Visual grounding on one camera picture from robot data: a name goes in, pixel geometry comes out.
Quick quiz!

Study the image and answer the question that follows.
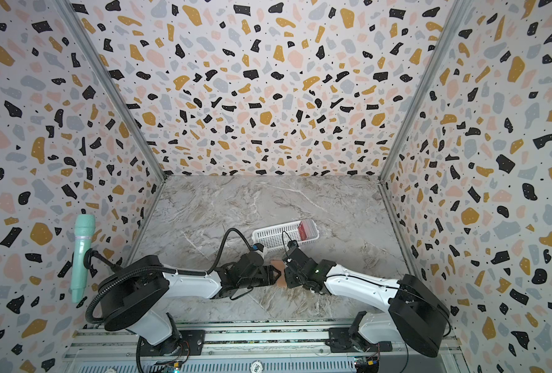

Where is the aluminium mounting rail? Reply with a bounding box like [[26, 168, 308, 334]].
[[58, 320, 469, 372]]

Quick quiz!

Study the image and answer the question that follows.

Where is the mint green microphone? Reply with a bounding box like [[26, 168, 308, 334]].
[[70, 214, 96, 304]]

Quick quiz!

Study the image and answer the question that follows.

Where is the tan leather card holder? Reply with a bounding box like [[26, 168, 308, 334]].
[[271, 260, 288, 288]]

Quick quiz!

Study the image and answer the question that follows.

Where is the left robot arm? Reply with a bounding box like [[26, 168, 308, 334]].
[[86, 251, 283, 350]]

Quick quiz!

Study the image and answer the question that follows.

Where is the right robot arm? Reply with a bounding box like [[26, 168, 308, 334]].
[[283, 241, 451, 357]]

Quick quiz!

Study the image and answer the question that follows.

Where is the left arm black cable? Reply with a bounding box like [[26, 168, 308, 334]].
[[84, 227, 256, 325]]

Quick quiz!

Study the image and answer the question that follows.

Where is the red card stack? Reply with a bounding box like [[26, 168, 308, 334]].
[[298, 219, 319, 242]]

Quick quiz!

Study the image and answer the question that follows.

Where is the white plastic basket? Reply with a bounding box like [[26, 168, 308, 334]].
[[252, 220, 319, 252]]

